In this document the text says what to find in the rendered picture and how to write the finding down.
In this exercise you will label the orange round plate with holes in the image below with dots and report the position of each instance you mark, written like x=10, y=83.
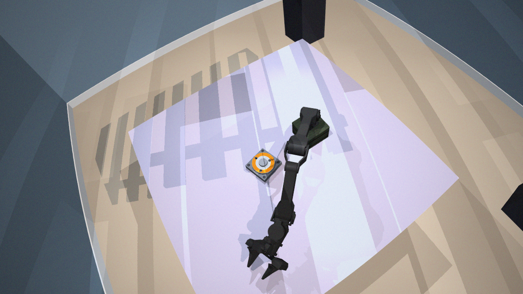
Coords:
x=268, y=167

